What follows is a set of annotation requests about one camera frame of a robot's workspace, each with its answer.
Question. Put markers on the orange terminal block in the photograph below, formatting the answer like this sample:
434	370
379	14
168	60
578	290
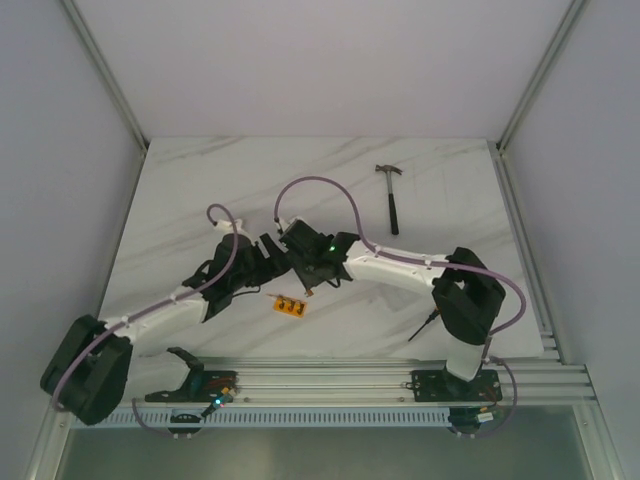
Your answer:
288	306

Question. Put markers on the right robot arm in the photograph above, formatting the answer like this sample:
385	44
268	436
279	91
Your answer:
466	298

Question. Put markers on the white cable duct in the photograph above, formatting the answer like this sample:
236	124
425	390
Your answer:
229	417

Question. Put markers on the aluminium rail frame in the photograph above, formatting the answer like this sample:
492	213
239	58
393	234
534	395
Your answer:
381	382

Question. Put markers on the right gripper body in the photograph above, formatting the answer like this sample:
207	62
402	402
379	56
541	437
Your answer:
305	270

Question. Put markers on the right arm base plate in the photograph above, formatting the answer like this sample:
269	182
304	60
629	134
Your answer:
438	385

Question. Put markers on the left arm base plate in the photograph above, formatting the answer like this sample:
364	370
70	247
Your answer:
199	387

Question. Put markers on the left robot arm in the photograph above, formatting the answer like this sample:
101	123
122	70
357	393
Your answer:
101	362

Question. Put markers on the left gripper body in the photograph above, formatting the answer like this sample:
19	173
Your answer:
263	256

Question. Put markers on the claw hammer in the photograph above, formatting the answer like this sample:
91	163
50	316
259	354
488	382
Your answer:
390	171

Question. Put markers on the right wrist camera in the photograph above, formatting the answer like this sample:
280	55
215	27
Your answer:
282	224

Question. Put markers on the orange handled screwdriver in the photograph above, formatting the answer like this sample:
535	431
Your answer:
432	316

